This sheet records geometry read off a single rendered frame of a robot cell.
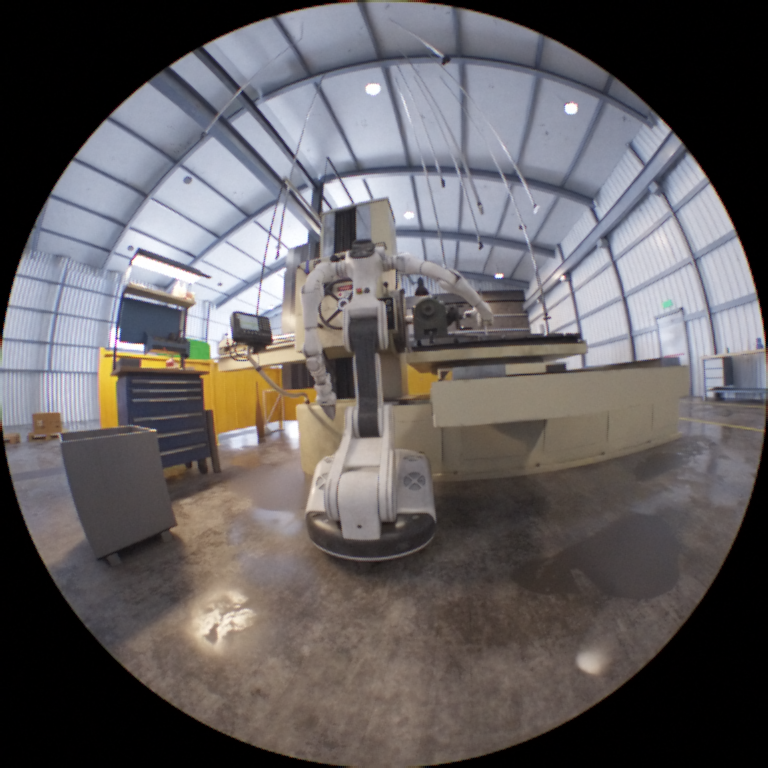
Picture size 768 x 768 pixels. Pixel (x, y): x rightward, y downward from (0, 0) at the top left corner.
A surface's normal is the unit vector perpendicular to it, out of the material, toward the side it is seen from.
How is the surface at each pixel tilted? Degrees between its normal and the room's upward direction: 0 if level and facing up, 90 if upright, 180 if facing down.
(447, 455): 90
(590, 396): 90
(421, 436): 90
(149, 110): 169
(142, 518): 90
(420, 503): 38
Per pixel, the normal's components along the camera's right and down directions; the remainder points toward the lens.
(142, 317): 0.96, -0.07
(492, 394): -0.22, 0.00
